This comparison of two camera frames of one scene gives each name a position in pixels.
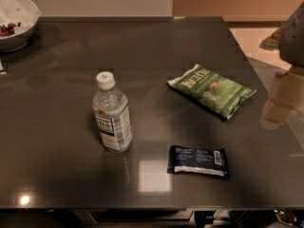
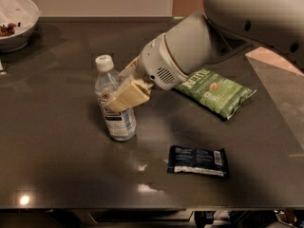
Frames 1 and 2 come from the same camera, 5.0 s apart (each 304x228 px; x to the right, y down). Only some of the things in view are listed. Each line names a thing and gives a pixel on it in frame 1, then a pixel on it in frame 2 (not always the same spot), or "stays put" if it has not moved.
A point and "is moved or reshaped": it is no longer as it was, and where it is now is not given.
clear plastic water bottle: (112, 115) is moved or reshaped
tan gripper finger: (288, 97) to (158, 64)
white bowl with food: (19, 17) stays put
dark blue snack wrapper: (209, 162) stays put
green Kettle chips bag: (213, 90) stays put
